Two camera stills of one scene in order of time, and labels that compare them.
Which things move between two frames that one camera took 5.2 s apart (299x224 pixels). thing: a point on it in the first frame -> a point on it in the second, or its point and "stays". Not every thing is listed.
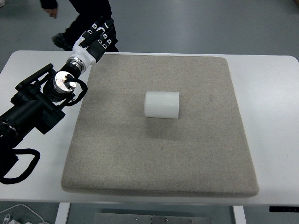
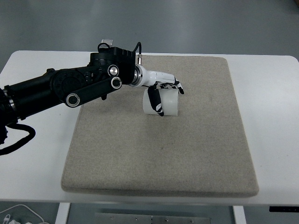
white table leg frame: (63, 213) stays
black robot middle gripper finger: (104, 27) -> (173, 86)
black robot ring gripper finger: (105, 36) -> (164, 85)
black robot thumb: (84, 44) -> (154, 96)
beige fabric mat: (116, 149) stays
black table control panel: (284, 209) stays
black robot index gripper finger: (92, 28) -> (179, 86)
